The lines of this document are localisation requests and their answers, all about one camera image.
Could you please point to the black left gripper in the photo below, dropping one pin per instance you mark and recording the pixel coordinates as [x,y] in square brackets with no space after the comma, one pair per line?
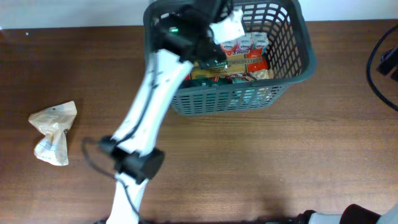
[214,53]

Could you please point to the green Nescafe coffee bag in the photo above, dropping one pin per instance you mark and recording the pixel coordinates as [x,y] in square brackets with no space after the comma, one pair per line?
[216,81]

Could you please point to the colourful tissue multipack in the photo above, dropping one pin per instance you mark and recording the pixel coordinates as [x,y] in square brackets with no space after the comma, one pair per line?
[250,41]

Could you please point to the spaghetti pasta packet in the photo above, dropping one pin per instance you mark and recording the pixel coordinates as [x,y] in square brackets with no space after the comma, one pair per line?
[236,63]

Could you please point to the tan packet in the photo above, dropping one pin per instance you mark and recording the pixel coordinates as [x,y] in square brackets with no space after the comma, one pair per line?
[54,122]

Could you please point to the mint green wipes packet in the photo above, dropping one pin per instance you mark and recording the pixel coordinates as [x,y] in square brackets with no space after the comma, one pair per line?
[247,95]

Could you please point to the white brown snack packet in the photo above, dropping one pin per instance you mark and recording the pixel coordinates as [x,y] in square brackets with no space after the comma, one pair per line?
[255,76]

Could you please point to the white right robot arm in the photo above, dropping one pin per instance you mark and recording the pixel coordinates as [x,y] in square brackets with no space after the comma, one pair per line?
[353,214]

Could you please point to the dark grey plastic basket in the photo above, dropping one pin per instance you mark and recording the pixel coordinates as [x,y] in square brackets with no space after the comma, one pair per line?
[289,55]

